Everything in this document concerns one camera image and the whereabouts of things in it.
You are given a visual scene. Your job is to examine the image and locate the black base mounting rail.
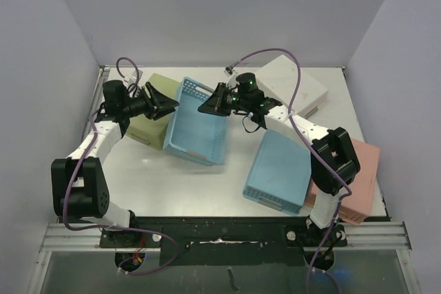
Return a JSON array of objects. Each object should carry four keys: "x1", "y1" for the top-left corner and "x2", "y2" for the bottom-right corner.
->
[{"x1": 99, "y1": 217, "x2": 347, "y2": 271}]

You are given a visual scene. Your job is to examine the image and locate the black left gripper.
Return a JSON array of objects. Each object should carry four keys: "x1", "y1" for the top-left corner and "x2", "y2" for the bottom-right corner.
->
[{"x1": 122, "y1": 83, "x2": 178, "y2": 120}]

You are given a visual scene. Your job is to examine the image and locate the green perforated plastic basket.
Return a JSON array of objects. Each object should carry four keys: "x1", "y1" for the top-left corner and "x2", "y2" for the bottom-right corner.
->
[{"x1": 124, "y1": 72, "x2": 181, "y2": 151}]

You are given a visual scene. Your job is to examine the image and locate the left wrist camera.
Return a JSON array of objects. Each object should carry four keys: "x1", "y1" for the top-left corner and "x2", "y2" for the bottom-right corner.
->
[{"x1": 123, "y1": 70, "x2": 143, "y2": 85}]

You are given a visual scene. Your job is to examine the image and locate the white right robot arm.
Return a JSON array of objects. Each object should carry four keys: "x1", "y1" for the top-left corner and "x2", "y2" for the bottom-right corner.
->
[{"x1": 198, "y1": 72, "x2": 360, "y2": 245}]

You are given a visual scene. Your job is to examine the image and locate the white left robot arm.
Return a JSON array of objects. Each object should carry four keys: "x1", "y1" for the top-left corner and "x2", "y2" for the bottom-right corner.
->
[{"x1": 51, "y1": 80, "x2": 179, "y2": 246}]

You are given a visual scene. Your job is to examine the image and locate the blue basket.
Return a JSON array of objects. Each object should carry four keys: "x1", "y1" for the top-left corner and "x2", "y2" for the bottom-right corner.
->
[
  {"x1": 243, "y1": 131, "x2": 311, "y2": 216},
  {"x1": 163, "y1": 77, "x2": 227, "y2": 166}
]

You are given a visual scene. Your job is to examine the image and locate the pink perforated plastic basket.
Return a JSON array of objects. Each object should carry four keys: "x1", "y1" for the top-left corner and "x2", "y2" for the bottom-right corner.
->
[{"x1": 304, "y1": 139, "x2": 380, "y2": 226}]

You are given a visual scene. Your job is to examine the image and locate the white perforated plastic basket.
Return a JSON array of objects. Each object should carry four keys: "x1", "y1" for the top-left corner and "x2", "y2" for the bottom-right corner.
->
[{"x1": 255, "y1": 55, "x2": 328, "y2": 118}]

